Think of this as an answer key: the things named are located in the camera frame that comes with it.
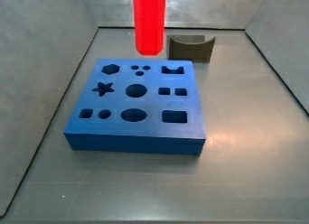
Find dark curved cradle block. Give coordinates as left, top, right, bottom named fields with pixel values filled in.
left=167, top=35, right=217, bottom=63

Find blue shape sorting block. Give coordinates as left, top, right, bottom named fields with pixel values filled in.
left=64, top=59, right=206, bottom=155

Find red hexagonal peg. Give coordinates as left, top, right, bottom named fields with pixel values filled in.
left=132, top=0, right=166, bottom=55

